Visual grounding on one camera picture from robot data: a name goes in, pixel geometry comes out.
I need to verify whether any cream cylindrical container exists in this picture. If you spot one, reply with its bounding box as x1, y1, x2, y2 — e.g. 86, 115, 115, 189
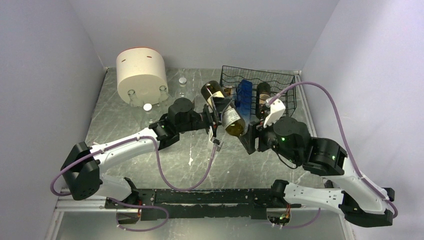
116, 46, 168, 105

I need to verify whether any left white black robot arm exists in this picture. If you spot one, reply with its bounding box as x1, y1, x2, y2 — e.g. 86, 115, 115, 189
59, 97, 232, 208

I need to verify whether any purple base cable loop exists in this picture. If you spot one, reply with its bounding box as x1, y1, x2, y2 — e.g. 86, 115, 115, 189
105, 197, 170, 232

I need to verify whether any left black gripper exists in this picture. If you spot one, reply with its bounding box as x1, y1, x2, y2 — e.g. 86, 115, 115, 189
178, 97, 233, 138

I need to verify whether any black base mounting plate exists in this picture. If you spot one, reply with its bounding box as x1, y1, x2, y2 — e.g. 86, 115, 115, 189
123, 188, 301, 221

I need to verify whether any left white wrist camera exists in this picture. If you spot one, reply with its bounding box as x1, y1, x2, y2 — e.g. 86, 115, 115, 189
207, 126, 223, 152

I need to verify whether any clear glass bottle by container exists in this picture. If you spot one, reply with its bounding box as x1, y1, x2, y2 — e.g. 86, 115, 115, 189
127, 89, 142, 107

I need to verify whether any black wire wine rack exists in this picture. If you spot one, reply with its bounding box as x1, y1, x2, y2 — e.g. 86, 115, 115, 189
219, 65, 295, 120

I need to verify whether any olive wine bottle white label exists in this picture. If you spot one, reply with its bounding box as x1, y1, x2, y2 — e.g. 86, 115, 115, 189
255, 82, 271, 119

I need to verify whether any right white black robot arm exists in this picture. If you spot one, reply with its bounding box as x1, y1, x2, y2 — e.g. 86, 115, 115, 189
238, 116, 395, 228

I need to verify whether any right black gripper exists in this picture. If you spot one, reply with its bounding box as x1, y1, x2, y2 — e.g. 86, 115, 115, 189
238, 111, 300, 164

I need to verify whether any clear open-neck glass bottle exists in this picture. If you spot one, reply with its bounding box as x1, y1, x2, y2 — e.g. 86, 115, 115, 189
158, 85, 175, 111

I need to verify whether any dark green wine bottle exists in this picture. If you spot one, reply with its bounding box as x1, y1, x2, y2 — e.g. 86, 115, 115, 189
200, 80, 246, 137

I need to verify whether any clear bottle black gold label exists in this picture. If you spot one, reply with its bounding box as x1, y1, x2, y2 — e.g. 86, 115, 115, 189
223, 85, 237, 101

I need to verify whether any clear bottle white cap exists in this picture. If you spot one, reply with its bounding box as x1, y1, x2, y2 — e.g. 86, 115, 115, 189
140, 103, 160, 129

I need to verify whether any clear bottle silver cap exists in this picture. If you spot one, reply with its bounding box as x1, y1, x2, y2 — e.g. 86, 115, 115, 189
175, 77, 195, 104

